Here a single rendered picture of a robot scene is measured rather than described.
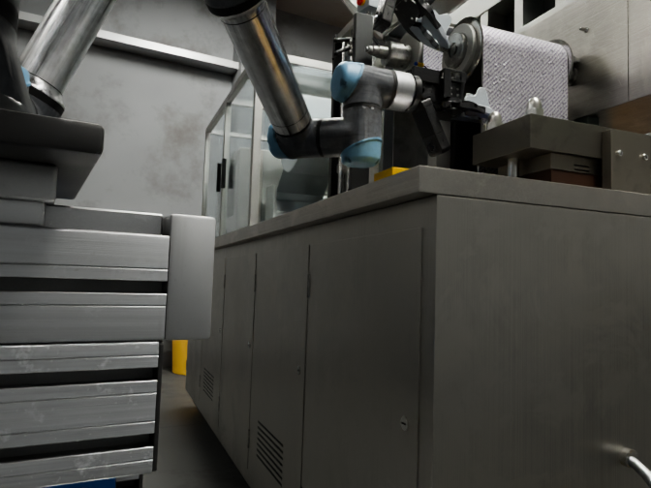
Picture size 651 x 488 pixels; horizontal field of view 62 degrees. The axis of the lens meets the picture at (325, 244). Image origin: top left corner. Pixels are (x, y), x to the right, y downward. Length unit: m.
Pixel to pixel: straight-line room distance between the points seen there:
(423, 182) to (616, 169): 0.43
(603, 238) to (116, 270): 0.80
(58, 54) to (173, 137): 3.77
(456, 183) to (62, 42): 0.72
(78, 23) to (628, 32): 1.12
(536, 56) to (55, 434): 1.19
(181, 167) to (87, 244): 4.41
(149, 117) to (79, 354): 4.48
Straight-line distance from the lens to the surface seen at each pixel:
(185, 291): 0.40
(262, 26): 0.89
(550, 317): 0.91
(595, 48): 1.47
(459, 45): 1.28
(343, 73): 1.03
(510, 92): 1.27
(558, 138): 1.04
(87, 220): 0.40
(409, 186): 0.80
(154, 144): 4.78
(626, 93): 1.38
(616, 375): 1.03
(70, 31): 1.11
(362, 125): 1.01
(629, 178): 1.12
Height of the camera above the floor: 0.73
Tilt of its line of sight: 4 degrees up
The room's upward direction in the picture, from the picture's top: 2 degrees clockwise
